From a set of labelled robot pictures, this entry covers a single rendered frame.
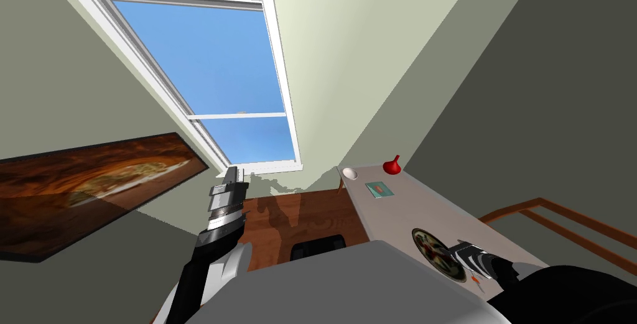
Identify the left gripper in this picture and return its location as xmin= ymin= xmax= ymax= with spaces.
xmin=208 ymin=165 xmax=249 ymax=211

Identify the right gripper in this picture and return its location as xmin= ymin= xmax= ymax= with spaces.
xmin=445 ymin=240 xmax=483 ymax=274

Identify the dark patterned plate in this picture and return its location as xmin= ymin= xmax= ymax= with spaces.
xmin=411 ymin=228 xmax=468 ymax=284

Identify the grey table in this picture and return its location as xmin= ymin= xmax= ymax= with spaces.
xmin=337 ymin=164 xmax=551 ymax=306

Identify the wooden chair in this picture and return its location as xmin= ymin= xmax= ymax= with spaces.
xmin=478 ymin=197 xmax=637 ymax=276

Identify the teal book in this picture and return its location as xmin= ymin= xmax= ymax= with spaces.
xmin=365 ymin=181 xmax=395 ymax=199

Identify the white framed window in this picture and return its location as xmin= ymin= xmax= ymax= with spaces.
xmin=49 ymin=0 xmax=304 ymax=175

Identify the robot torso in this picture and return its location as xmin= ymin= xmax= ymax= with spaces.
xmin=183 ymin=234 xmax=514 ymax=324

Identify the red vase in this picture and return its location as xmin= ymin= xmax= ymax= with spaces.
xmin=382 ymin=154 xmax=402 ymax=176

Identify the brown picture on wall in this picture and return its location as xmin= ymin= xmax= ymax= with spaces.
xmin=0 ymin=132 xmax=210 ymax=264

